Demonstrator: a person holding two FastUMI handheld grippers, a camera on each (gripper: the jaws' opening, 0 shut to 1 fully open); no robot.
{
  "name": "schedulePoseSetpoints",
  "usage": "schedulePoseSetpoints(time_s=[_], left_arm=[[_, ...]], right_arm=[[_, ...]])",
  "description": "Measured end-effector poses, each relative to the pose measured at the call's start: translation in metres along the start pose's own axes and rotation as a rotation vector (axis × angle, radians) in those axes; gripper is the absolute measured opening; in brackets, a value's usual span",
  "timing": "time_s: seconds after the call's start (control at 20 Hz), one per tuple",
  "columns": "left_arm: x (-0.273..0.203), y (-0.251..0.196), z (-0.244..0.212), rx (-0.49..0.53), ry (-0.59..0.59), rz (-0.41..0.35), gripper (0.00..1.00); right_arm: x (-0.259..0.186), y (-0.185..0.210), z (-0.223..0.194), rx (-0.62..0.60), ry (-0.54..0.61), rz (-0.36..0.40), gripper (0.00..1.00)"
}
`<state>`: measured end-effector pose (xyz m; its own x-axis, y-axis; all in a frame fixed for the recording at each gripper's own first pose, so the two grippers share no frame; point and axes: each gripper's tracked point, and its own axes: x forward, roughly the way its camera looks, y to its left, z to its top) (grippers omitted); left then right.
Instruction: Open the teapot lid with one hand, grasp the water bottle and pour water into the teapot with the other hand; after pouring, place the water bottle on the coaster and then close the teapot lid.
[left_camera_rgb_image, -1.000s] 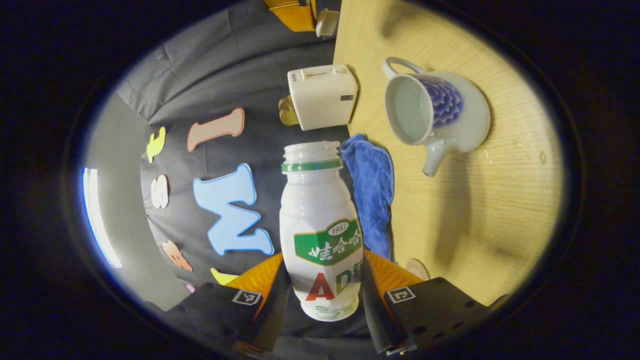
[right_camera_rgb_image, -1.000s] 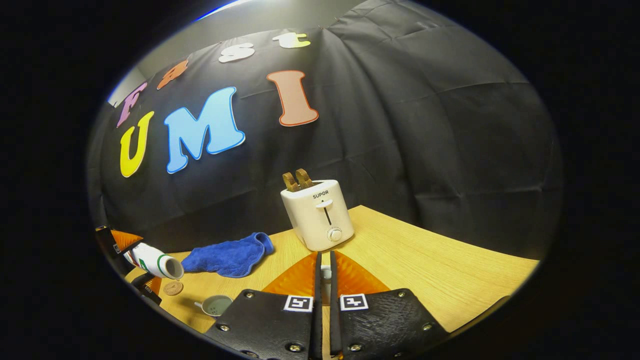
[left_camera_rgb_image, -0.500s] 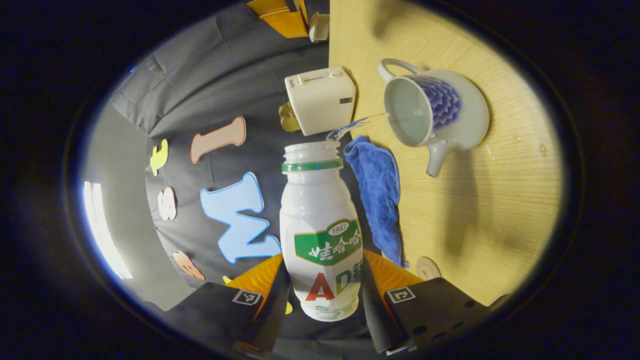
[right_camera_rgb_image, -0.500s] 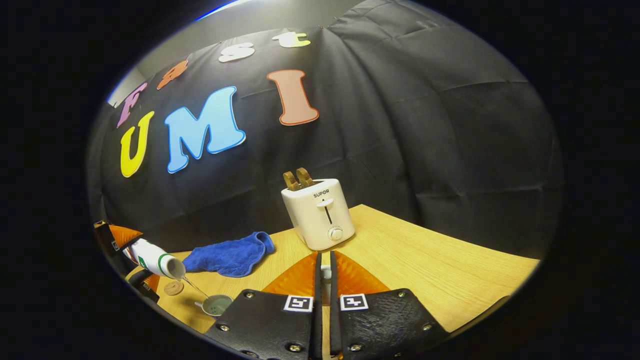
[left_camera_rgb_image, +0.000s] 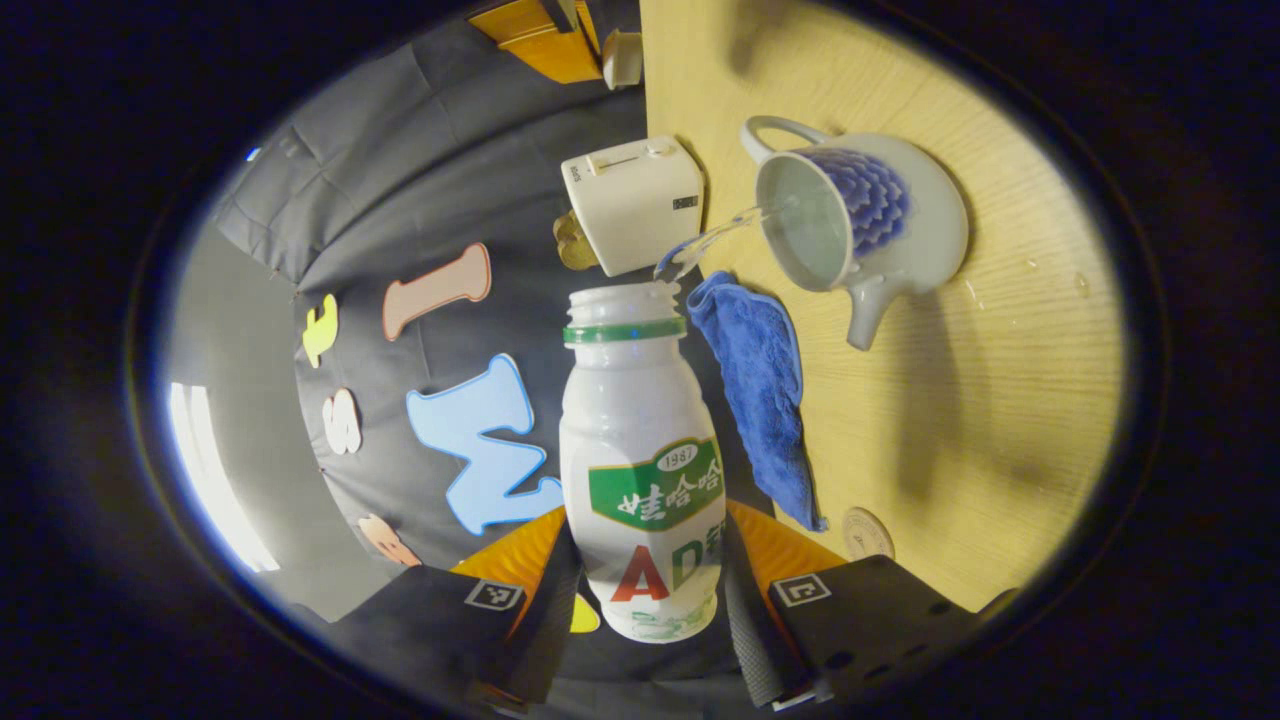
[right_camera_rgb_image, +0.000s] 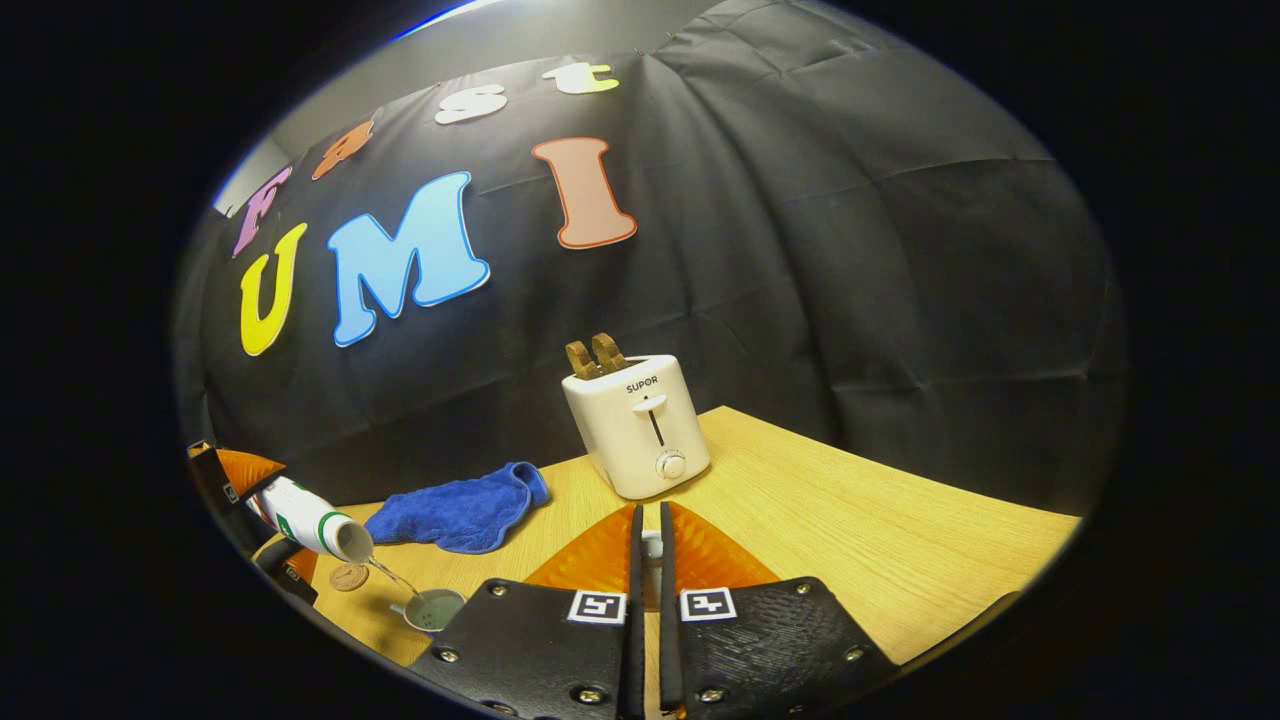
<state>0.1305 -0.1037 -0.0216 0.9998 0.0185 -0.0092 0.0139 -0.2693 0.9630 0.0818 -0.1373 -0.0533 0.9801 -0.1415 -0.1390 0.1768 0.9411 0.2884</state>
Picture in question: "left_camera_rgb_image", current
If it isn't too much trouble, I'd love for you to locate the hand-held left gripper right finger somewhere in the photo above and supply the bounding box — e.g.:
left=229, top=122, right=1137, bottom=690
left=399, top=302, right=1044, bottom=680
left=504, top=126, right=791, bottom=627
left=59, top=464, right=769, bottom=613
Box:
left=722, top=498, right=1021, bottom=711

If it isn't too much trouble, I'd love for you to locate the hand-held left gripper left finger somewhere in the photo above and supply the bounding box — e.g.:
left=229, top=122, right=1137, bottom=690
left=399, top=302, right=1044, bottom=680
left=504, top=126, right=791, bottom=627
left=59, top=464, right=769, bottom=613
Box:
left=330, top=505, right=586, bottom=706

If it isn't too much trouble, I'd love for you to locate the round wooden coaster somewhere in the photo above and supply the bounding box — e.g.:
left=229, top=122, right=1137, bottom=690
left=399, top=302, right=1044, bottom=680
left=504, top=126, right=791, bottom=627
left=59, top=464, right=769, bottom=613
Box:
left=842, top=507, right=897, bottom=561

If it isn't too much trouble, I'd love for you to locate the white plastic water bottle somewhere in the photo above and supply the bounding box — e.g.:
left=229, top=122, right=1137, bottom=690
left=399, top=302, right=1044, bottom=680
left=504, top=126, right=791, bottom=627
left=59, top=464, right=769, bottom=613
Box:
left=558, top=282, right=728, bottom=644

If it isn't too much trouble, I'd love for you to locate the white blue-patterned teacup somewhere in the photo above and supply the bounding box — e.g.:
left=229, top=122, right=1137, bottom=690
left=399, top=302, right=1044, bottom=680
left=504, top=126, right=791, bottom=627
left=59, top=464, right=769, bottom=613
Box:
left=740, top=115, right=971, bottom=351

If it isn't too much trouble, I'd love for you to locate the white toaster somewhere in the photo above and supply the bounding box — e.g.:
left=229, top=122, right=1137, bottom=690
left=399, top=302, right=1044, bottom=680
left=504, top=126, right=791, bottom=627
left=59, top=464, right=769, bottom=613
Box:
left=560, top=135, right=706, bottom=278

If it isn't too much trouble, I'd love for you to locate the black backdrop cloth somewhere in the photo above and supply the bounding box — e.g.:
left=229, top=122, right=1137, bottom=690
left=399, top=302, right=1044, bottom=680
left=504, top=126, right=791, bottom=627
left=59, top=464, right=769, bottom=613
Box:
left=210, top=0, right=771, bottom=691

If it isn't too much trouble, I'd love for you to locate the brown toast slice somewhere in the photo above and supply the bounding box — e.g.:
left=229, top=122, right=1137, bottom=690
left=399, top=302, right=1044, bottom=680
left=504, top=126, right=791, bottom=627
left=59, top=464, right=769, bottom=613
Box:
left=552, top=210, right=601, bottom=273

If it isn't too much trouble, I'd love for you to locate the blue towel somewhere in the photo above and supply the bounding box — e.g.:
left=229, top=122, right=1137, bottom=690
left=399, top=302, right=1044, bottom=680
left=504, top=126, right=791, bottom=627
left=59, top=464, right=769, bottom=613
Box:
left=686, top=270, right=829, bottom=533

